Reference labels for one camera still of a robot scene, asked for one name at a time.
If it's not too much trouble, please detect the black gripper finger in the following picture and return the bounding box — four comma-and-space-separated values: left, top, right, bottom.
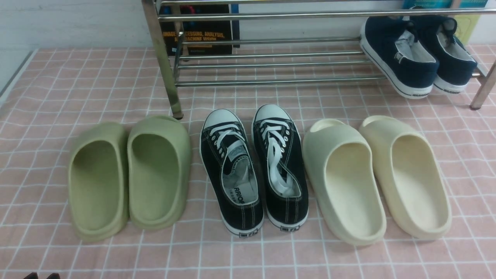
47, 273, 61, 279

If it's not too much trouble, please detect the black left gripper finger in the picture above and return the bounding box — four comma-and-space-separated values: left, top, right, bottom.
24, 273, 39, 279

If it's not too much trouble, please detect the navy sneaker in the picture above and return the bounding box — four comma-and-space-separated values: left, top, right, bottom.
360, 16, 439, 99
410, 15, 478, 94

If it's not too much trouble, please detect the steel shoe rack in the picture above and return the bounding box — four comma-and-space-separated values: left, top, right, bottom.
141, 0, 495, 119

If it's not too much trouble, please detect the green left slipper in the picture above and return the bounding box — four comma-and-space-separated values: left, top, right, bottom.
67, 122, 129, 242

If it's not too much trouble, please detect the green slipper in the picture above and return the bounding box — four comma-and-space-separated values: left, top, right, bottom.
126, 115, 193, 230
67, 122, 129, 242

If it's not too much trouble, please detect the green right slipper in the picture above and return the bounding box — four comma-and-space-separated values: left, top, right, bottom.
126, 115, 193, 230

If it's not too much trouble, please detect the pink checkered tablecloth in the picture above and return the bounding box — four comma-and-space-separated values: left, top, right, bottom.
0, 48, 495, 279

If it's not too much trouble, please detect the black left canvas sneaker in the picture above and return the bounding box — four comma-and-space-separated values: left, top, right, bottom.
200, 109, 264, 238

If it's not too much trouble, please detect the black canvas sneaker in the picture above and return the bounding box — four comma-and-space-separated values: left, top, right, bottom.
200, 109, 264, 238
251, 104, 309, 233

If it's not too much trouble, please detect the black right canvas sneaker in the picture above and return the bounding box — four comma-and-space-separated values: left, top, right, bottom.
251, 104, 309, 233

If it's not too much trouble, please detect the black image processing book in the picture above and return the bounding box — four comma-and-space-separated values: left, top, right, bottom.
160, 5, 240, 57

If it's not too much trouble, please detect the cream left slipper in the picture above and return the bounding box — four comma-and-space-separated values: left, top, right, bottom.
302, 119, 386, 246

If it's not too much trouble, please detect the cream slipper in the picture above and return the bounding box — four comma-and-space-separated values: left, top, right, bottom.
302, 119, 386, 246
358, 115, 452, 240

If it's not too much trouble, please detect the cream right slipper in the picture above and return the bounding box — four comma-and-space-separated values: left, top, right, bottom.
358, 115, 452, 240

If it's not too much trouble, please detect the teal and yellow book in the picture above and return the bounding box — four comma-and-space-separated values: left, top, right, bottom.
402, 0, 487, 44

